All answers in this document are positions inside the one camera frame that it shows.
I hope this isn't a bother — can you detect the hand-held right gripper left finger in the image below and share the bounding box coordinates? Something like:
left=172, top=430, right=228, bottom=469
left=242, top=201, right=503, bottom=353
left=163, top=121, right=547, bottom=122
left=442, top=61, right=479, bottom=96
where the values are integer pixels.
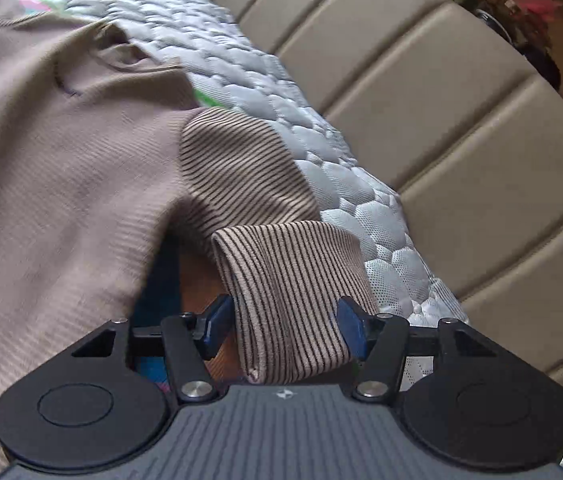
left=70, top=293, right=235, bottom=405

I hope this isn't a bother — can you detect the black round pot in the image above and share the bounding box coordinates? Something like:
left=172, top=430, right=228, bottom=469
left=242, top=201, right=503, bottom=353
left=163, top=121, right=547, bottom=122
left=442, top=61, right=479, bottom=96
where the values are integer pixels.
left=476, top=10, right=562, bottom=92

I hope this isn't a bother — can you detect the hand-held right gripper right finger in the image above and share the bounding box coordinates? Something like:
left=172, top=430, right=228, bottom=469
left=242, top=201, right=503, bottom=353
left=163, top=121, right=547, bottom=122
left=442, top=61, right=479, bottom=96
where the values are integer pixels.
left=336, top=295, right=498, bottom=404

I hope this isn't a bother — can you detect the brown striped knit sweater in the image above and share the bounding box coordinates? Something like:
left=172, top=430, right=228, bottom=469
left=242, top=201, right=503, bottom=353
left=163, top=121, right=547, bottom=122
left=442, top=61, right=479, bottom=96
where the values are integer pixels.
left=0, top=0, right=380, bottom=480

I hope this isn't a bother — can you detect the colourful quilted bed mat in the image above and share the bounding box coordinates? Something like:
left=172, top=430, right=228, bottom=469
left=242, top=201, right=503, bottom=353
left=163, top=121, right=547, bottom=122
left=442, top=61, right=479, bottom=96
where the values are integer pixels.
left=0, top=0, right=470, bottom=332

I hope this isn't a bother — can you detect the beige padded headboard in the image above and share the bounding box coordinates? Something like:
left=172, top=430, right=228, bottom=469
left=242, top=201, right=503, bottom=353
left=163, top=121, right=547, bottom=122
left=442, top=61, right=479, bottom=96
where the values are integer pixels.
left=196, top=0, right=563, bottom=413

